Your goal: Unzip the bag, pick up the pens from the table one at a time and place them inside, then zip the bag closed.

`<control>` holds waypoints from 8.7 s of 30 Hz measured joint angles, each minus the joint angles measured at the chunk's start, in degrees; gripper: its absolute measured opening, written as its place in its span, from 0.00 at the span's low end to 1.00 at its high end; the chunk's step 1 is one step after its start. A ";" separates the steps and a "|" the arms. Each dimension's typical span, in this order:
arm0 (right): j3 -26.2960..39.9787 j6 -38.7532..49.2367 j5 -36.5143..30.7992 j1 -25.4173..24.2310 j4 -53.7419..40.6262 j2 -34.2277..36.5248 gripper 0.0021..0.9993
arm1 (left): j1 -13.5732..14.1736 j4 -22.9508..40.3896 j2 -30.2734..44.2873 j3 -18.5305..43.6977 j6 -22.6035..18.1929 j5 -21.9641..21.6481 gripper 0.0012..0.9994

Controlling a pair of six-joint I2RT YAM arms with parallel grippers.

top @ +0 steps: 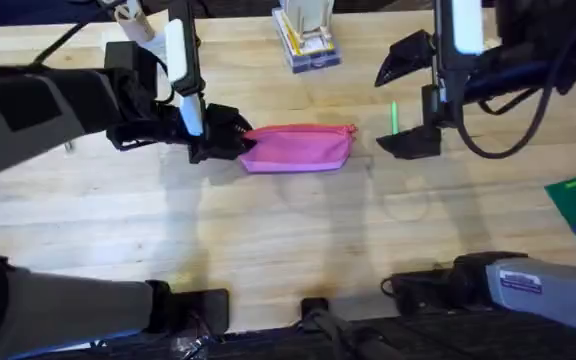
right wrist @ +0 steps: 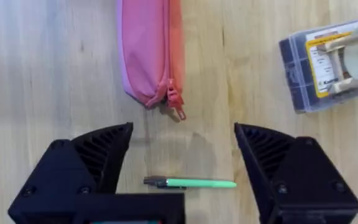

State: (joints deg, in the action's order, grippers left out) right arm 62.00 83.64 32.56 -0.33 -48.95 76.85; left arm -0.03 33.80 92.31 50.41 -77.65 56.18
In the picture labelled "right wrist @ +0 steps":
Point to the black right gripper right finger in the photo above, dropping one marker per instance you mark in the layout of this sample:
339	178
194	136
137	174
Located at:
297	180

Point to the green pen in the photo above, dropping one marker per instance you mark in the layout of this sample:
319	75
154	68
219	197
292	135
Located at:
194	182

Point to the pink zip bag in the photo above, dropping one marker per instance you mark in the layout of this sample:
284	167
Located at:
149	53

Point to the pale wooden stand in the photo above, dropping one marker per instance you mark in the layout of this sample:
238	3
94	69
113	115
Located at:
350	59

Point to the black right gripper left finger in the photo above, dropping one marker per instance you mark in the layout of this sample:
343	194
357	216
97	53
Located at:
73	174

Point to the clear plastic parts box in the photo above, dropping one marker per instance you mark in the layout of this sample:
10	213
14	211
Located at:
309	68

